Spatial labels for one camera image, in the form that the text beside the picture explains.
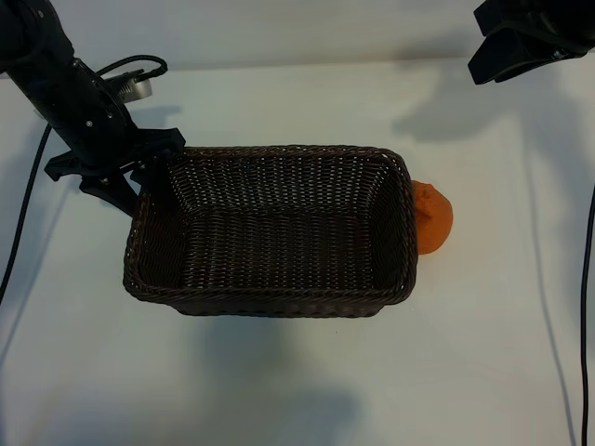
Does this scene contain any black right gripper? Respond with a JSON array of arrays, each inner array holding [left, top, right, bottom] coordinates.
[[468, 0, 595, 85]]

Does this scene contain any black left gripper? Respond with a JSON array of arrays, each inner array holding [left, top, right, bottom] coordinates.
[[34, 58, 186, 217]]

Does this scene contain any dark brown wicker basket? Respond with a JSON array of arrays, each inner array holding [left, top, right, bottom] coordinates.
[[122, 144, 422, 320]]

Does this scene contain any orange fruit with knob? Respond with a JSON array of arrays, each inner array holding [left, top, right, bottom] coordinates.
[[411, 180, 455, 256]]

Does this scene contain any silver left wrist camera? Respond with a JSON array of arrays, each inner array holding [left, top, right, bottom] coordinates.
[[104, 69, 154, 101]]

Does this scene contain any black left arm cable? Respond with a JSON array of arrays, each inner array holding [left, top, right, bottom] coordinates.
[[0, 54, 168, 303]]

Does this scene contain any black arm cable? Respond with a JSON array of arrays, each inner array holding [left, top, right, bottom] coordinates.
[[0, 54, 168, 303], [578, 183, 595, 446]]

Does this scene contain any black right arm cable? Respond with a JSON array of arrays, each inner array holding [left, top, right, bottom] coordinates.
[[578, 183, 595, 446]]

